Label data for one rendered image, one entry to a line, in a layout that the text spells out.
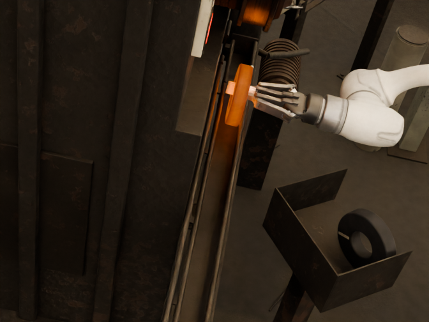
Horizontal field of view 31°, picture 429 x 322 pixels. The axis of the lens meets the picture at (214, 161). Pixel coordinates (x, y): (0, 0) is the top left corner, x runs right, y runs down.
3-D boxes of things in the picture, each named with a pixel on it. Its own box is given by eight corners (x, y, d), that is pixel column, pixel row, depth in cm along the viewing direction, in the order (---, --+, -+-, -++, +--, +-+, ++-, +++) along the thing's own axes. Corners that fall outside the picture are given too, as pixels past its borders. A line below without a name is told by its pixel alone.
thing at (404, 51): (352, 148, 299) (397, 40, 262) (352, 128, 307) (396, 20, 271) (382, 155, 299) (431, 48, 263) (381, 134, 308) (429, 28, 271)
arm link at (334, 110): (336, 117, 198) (313, 112, 198) (348, 91, 192) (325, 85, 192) (335, 141, 192) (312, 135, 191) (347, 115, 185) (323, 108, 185)
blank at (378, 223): (385, 289, 172) (396, 282, 173) (387, 229, 165) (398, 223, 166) (336, 259, 183) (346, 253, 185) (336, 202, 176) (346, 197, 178)
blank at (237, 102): (221, 127, 198) (234, 130, 199) (227, 119, 183) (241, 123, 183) (235, 69, 200) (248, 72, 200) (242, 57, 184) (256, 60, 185)
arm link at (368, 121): (336, 145, 190) (333, 120, 201) (396, 160, 191) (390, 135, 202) (350, 107, 185) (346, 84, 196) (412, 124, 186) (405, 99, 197)
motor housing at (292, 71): (228, 190, 272) (260, 72, 234) (235, 147, 287) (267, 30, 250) (264, 198, 272) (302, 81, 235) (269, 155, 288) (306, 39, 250)
